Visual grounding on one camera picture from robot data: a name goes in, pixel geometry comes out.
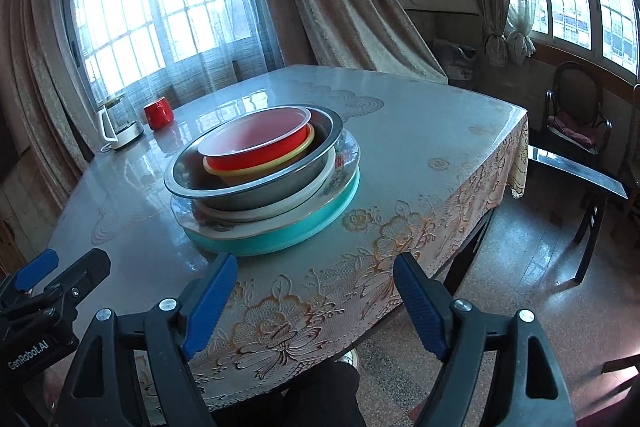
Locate glass kettle white base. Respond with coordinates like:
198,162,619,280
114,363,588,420
95,93,146,152

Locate dark round-back chair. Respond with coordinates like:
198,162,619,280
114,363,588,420
542,62,613,155

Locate person's dark trouser leg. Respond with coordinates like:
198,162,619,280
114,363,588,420
212,359,368,427

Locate teal plate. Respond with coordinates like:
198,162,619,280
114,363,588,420
182,167,361,256

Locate dark side table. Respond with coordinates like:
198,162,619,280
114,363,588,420
527,146,630,285

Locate white floral bowl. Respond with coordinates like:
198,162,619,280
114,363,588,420
192,152,337,223

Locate maroon seat cushion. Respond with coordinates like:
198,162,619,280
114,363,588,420
547,112,601,145

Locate large white floral plate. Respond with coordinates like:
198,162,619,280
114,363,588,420
170,127,362,242

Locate grey bag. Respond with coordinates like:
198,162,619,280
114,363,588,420
434,38,478,82

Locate red bowl white inside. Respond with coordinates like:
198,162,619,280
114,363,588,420
197,107,312,171

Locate yellow bowl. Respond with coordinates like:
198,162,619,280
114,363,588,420
202,123,316,180

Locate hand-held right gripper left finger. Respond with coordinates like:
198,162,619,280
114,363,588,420
52,251,239,427

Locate beige side curtain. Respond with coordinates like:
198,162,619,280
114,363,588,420
0,0,101,208

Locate stainless steel bowl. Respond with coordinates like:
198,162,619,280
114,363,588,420
164,106,344,210

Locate sheer white curtain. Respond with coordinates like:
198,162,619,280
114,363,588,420
65,0,286,108

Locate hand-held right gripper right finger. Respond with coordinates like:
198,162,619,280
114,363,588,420
393,251,576,427

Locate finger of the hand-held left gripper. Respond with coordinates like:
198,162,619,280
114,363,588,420
29,248,112,309
0,254,61,304

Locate red mug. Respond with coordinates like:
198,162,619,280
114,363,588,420
144,98,175,130

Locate person's white shoe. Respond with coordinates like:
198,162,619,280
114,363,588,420
332,348,360,370

